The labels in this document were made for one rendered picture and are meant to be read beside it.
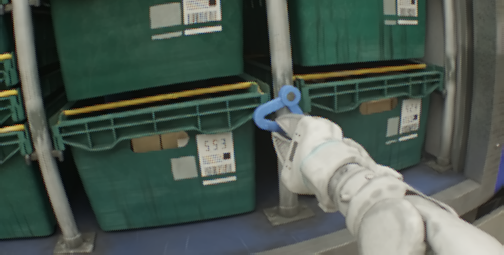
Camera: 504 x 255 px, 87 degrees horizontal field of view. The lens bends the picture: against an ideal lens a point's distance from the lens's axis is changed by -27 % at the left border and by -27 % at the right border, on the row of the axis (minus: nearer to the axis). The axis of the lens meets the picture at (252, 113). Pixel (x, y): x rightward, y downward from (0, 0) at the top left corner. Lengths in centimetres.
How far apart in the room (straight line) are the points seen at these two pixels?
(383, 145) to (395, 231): 55
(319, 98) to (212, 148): 22
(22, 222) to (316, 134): 61
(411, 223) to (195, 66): 46
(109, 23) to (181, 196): 34
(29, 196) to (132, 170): 24
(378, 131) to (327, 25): 26
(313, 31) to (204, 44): 20
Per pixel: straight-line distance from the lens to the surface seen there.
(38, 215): 75
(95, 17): 60
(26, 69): 61
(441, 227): 27
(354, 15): 71
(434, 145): 100
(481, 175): 86
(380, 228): 28
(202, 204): 68
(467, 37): 84
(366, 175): 36
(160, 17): 59
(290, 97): 59
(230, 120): 62
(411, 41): 81
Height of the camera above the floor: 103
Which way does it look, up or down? 15 degrees down
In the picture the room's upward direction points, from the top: 5 degrees counter-clockwise
